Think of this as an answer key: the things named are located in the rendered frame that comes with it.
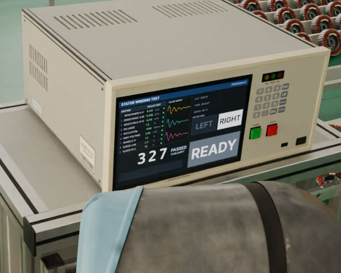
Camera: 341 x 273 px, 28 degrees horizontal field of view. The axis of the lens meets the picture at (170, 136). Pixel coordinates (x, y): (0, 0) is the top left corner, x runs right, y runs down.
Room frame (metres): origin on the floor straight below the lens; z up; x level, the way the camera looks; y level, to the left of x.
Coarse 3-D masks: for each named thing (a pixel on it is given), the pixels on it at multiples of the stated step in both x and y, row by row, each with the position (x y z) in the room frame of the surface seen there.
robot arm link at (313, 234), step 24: (288, 192) 0.44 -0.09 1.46; (288, 216) 0.41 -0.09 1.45; (312, 216) 0.42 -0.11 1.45; (336, 216) 0.45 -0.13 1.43; (288, 240) 0.40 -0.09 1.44; (312, 240) 0.40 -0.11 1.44; (336, 240) 0.42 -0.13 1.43; (288, 264) 0.39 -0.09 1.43; (312, 264) 0.39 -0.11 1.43; (336, 264) 0.40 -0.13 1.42
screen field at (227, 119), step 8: (232, 112) 1.04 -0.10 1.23; (240, 112) 1.05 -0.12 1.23; (200, 120) 1.00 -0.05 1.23; (208, 120) 1.01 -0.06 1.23; (216, 120) 1.02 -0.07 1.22; (224, 120) 1.03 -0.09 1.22; (232, 120) 1.04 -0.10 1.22; (240, 120) 1.05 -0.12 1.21; (192, 128) 1.00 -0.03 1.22; (200, 128) 1.01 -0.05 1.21; (208, 128) 1.02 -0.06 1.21; (216, 128) 1.02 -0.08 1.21
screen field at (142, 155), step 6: (150, 150) 0.95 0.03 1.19; (156, 150) 0.96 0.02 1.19; (162, 150) 0.97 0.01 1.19; (168, 150) 0.97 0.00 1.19; (138, 156) 0.94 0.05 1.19; (144, 156) 0.95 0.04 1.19; (150, 156) 0.95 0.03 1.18; (156, 156) 0.96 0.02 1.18; (162, 156) 0.97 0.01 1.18; (138, 162) 0.94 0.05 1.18; (144, 162) 0.95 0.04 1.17; (150, 162) 0.96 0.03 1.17
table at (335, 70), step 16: (240, 0) 3.16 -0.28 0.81; (256, 0) 3.05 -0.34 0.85; (272, 0) 3.10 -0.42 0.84; (304, 0) 3.22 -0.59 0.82; (320, 0) 3.25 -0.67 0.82; (336, 0) 3.30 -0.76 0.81; (288, 16) 2.96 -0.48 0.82; (304, 16) 3.00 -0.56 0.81; (320, 16) 2.87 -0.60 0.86; (336, 16) 3.10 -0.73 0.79; (304, 32) 2.62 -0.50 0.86; (320, 32) 2.69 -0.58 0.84; (336, 32) 2.70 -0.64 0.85; (336, 48) 2.67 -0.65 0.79; (336, 64) 2.58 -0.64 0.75; (336, 80) 3.77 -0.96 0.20
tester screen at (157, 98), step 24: (168, 96) 0.97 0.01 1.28; (192, 96) 0.99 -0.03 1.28; (216, 96) 1.02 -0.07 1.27; (240, 96) 1.05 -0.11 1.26; (120, 120) 0.92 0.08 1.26; (144, 120) 0.95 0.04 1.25; (168, 120) 0.97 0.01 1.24; (192, 120) 1.00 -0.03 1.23; (120, 144) 0.92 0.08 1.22; (144, 144) 0.95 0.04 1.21; (168, 144) 0.97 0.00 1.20; (120, 168) 0.93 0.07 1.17; (192, 168) 1.00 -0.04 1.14
